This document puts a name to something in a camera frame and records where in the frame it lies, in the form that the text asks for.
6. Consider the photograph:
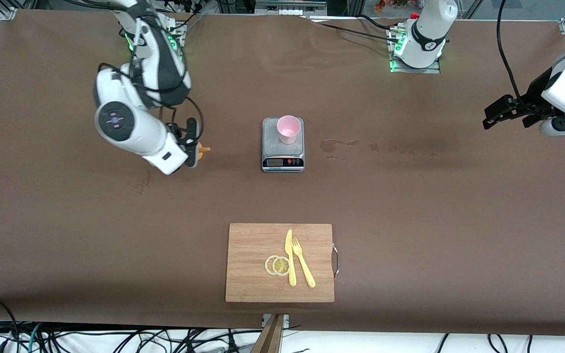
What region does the black cable on table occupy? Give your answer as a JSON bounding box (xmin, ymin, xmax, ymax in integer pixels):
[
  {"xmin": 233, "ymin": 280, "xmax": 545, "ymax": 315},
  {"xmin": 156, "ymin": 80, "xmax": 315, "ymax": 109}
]
[{"xmin": 307, "ymin": 17, "xmax": 397, "ymax": 45}]

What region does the white power strip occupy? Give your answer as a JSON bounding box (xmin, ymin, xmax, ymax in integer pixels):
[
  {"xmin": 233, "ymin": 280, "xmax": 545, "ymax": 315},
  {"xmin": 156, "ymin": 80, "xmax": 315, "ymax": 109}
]
[{"xmin": 269, "ymin": 4, "xmax": 310, "ymax": 16}]

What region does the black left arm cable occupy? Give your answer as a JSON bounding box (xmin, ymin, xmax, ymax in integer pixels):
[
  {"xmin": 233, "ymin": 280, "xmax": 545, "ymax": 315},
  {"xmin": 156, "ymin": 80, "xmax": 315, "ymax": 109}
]
[{"xmin": 496, "ymin": 0, "xmax": 528, "ymax": 106}]

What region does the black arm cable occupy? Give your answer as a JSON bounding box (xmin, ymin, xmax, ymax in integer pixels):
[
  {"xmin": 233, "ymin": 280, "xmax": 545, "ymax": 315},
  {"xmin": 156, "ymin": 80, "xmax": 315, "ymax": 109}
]
[
  {"xmin": 99, "ymin": 0, "xmax": 205, "ymax": 148},
  {"xmin": 496, "ymin": 0, "xmax": 528, "ymax": 106}
]

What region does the pink plastic cup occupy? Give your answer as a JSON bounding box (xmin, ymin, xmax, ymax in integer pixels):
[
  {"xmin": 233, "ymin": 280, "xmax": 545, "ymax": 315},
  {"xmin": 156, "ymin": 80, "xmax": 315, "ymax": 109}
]
[{"xmin": 277, "ymin": 115, "xmax": 302, "ymax": 145}]

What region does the brown table cover sheet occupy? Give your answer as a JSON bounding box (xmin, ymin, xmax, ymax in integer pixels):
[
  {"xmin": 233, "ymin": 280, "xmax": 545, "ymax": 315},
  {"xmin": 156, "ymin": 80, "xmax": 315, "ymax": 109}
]
[{"xmin": 0, "ymin": 9, "xmax": 565, "ymax": 337}]

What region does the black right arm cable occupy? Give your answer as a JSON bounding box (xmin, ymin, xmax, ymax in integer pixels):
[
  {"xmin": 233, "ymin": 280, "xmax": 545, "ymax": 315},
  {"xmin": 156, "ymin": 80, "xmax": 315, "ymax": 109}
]
[{"xmin": 99, "ymin": 0, "xmax": 205, "ymax": 148}]

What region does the yellow plastic knife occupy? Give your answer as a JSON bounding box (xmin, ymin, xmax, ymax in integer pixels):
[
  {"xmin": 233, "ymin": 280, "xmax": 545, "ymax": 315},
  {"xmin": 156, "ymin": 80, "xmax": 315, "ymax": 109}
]
[{"xmin": 285, "ymin": 229, "xmax": 297, "ymax": 287}]

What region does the wooden cutting board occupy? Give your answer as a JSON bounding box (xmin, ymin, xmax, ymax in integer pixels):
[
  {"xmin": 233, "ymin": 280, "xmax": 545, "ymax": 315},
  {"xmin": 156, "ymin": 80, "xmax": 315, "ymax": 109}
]
[{"xmin": 225, "ymin": 223, "xmax": 335, "ymax": 303}]

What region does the silver digital kitchen scale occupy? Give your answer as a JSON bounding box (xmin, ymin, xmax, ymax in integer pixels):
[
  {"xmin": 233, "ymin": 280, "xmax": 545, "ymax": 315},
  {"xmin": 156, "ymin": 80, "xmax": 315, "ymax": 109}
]
[{"xmin": 261, "ymin": 117, "xmax": 306, "ymax": 173}]

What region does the teal floor cable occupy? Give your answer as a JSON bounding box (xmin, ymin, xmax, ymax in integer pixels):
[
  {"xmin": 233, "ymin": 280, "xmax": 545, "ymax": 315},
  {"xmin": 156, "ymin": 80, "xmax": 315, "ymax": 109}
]
[{"xmin": 15, "ymin": 323, "xmax": 43, "ymax": 353}]

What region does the yellow plastic fork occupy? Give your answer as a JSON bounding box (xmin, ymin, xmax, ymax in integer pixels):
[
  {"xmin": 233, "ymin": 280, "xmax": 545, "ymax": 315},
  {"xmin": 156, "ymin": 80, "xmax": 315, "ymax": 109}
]
[{"xmin": 292, "ymin": 237, "xmax": 316, "ymax": 289}]

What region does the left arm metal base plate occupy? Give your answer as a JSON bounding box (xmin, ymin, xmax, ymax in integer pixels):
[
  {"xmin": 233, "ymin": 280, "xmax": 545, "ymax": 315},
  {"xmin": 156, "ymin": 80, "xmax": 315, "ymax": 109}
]
[{"xmin": 389, "ymin": 27, "xmax": 441, "ymax": 74}]

